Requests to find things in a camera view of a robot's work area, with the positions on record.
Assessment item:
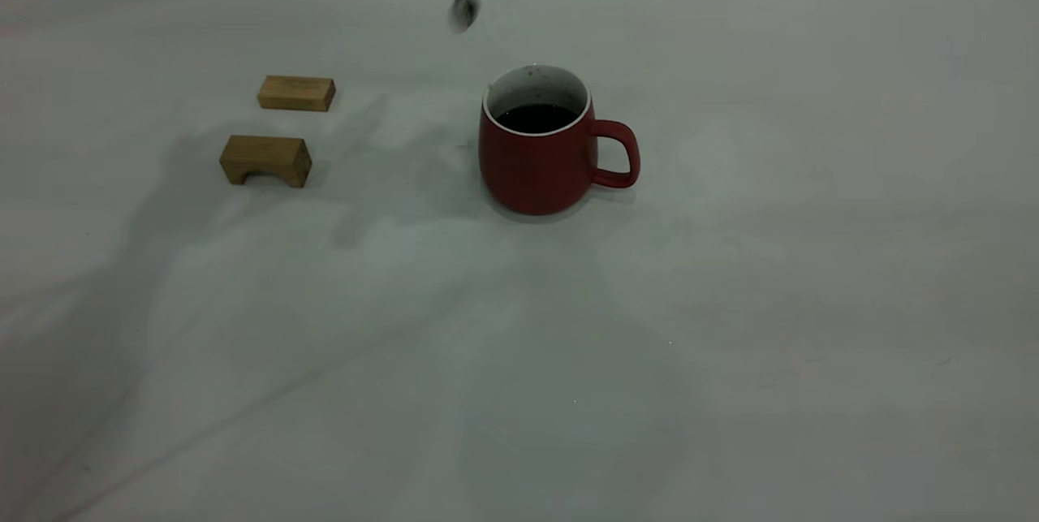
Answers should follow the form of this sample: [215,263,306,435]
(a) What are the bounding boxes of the red ceramic coffee mug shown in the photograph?
[478,64,640,216]

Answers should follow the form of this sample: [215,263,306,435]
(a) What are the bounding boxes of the plain rectangular wooden block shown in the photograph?
[257,75,337,113]

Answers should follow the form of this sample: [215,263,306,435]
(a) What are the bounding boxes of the arched wooden block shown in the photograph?
[219,135,313,188]

